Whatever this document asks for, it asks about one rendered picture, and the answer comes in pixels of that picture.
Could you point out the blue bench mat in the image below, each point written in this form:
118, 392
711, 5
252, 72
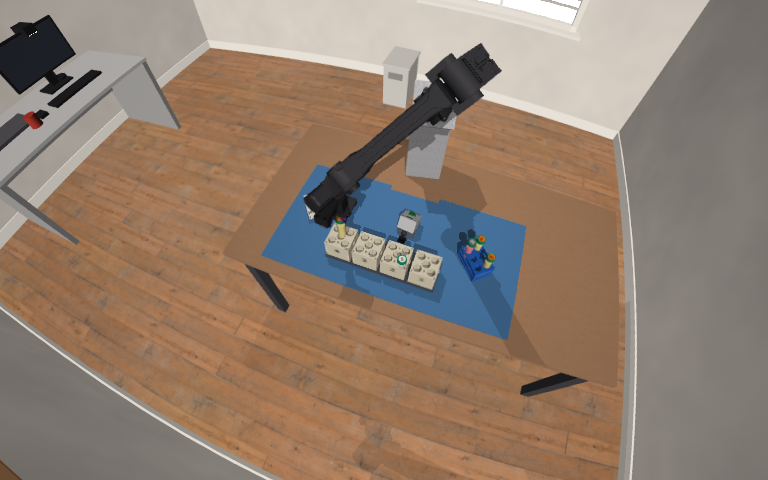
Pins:
484, 305

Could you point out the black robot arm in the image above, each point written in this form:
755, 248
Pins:
461, 82

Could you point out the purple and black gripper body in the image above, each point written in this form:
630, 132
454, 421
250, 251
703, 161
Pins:
351, 203

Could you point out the test tube with pink liquid and green cap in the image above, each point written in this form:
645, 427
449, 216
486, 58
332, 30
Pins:
470, 245

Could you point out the blue tube rack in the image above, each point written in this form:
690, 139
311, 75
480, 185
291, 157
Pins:
476, 265

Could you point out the white box with done label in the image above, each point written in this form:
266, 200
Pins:
408, 223

